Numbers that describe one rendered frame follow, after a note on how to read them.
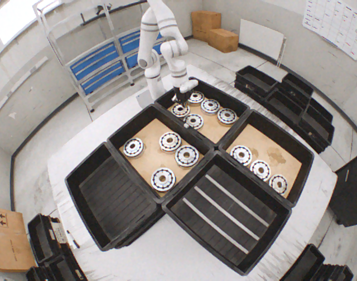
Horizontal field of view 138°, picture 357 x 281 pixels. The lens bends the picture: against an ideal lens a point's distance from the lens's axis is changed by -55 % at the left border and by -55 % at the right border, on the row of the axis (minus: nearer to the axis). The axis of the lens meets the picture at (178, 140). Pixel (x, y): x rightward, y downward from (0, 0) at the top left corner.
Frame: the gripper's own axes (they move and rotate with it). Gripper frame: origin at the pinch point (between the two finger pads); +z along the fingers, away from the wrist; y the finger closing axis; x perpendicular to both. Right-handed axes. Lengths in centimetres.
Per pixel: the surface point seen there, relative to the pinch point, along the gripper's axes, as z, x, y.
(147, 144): 5.7, 3.1, 27.0
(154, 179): 3.4, 21.4, 34.1
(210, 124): 7.0, 14.3, -4.1
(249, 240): 9, 66, 21
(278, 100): 55, 18, -116
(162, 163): 6.2, 16.0, 26.8
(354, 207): 54, 164, -78
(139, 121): -0.9, -7.1, 23.6
